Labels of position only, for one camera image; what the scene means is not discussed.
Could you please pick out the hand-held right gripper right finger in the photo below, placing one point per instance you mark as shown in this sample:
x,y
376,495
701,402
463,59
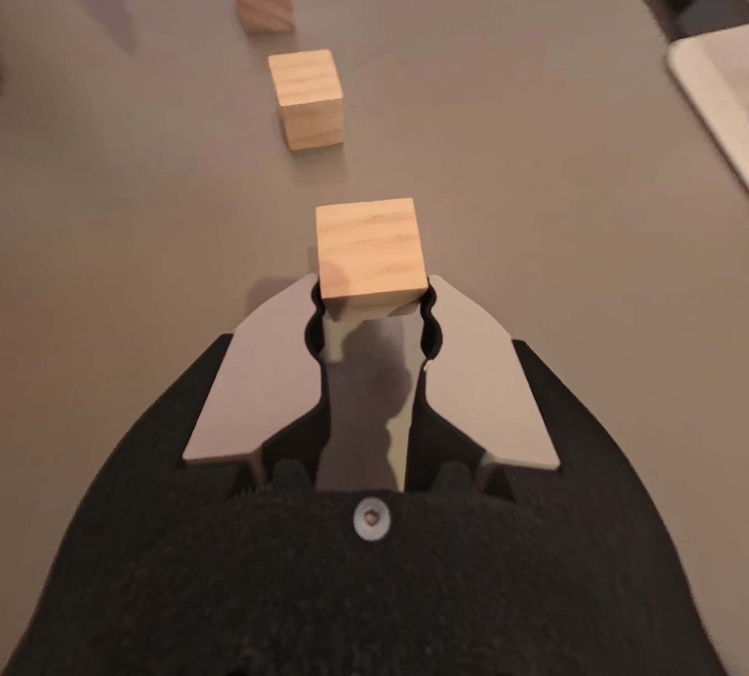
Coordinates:
x,y
485,395

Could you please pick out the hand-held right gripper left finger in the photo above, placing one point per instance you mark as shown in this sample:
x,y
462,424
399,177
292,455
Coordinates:
x,y
257,389

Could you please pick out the white document stand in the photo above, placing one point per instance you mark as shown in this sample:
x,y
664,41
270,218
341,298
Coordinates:
x,y
720,91

